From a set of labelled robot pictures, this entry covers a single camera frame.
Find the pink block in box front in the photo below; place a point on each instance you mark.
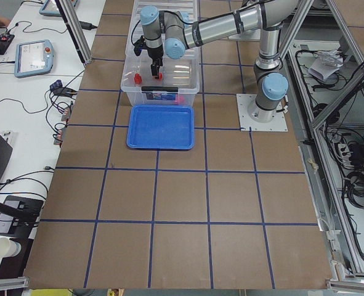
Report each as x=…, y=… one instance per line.
x=179, y=100

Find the teach pendant blue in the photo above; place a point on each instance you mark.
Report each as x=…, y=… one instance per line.
x=50, y=9
x=33, y=58

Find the aluminium frame post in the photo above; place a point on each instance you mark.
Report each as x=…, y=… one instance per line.
x=71, y=21

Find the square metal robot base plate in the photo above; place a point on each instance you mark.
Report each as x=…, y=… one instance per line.
x=252, y=118

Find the far teach pendant blue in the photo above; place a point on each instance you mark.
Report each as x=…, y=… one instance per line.
x=50, y=9

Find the white paper cup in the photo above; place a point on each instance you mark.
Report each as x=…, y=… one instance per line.
x=9, y=248

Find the blue plastic tray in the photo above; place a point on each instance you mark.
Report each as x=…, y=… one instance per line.
x=166, y=127

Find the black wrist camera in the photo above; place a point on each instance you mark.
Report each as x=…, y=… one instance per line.
x=139, y=46

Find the clear plastic storage box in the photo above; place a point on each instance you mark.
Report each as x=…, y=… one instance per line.
x=181, y=63

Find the white papers bundle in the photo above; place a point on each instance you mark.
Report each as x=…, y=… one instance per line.
x=325, y=64

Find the black power adapter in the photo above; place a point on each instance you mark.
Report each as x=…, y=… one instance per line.
x=87, y=25

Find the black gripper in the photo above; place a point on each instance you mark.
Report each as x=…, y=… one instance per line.
x=155, y=54

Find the near teach pendant blue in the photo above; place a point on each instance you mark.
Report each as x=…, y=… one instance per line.
x=33, y=58

